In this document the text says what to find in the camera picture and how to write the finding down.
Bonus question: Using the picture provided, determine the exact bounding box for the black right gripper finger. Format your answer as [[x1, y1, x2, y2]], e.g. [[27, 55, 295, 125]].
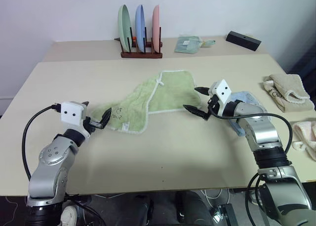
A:
[[194, 86, 211, 96], [182, 104, 210, 120]]

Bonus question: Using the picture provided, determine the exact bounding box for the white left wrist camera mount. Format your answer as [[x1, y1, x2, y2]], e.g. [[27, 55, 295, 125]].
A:
[[60, 101, 91, 140]]

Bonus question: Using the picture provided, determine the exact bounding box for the green plate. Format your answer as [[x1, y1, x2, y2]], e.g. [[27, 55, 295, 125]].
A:
[[117, 4, 132, 53]]

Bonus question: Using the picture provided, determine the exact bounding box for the black metal bracket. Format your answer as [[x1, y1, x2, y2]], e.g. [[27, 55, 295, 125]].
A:
[[209, 203, 239, 226]]

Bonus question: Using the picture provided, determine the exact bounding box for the white round object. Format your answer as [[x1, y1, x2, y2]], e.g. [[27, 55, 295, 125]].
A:
[[61, 204, 80, 226]]

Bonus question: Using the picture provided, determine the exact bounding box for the beige folded towel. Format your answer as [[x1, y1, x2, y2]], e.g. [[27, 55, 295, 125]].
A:
[[261, 74, 314, 113]]

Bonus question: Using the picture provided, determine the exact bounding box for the thin white cable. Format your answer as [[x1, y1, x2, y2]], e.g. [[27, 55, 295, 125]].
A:
[[200, 188, 232, 208]]

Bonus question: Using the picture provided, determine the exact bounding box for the thin black cable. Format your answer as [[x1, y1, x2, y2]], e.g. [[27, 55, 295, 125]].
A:
[[64, 194, 107, 226], [246, 174, 265, 226]]

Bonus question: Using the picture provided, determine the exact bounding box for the small green packet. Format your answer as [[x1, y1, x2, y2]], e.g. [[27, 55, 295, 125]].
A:
[[200, 39, 216, 48]]

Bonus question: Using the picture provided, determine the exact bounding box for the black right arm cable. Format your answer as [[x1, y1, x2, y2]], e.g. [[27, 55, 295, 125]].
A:
[[208, 105, 295, 162]]

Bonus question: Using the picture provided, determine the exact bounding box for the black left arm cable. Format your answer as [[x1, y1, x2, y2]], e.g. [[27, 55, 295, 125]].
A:
[[22, 103, 62, 181]]

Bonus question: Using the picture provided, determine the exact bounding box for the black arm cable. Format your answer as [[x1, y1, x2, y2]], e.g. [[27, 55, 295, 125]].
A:
[[208, 105, 295, 162], [22, 103, 62, 181]]

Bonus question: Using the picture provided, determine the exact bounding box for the pale pink towel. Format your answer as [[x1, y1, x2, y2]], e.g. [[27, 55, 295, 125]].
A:
[[291, 120, 316, 160]]

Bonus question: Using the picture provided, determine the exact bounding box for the light green towel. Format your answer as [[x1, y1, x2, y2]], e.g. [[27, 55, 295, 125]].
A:
[[87, 69, 209, 135]]

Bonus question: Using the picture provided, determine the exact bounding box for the black rectangular box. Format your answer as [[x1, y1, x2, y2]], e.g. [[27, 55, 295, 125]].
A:
[[225, 30, 262, 52]]

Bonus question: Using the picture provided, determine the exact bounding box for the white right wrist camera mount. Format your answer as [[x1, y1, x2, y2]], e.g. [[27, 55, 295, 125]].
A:
[[208, 79, 233, 118]]

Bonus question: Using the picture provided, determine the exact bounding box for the blue plate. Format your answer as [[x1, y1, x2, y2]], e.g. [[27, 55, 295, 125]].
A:
[[135, 4, 146, 53]]

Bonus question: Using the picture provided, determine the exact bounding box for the pink plate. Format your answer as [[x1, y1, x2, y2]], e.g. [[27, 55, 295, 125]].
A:
[[152, 4, 161, 53]]

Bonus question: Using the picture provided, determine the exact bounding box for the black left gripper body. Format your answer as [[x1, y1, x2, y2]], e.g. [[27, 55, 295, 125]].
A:
[[83, 115, 103, 135]]

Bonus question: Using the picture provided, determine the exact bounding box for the blue cloth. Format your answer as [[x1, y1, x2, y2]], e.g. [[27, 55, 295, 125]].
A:
[[227, 90, 269, 138]]

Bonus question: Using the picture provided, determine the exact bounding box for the dark wooden plate rack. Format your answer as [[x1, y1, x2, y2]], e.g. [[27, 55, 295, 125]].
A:
[[120, 26, 164, 60]]

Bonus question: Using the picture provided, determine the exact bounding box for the teal folded cloth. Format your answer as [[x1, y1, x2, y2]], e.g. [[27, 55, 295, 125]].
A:
[[173, 35, 202, 55]]

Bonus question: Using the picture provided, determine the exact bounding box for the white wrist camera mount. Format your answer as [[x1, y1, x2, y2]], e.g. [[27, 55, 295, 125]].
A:
[[60, 101, 91, 140], [208, 79, 233, 118]]

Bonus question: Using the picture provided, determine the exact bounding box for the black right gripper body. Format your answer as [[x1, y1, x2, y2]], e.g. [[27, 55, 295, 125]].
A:
[[206, 94, 222, 119]]

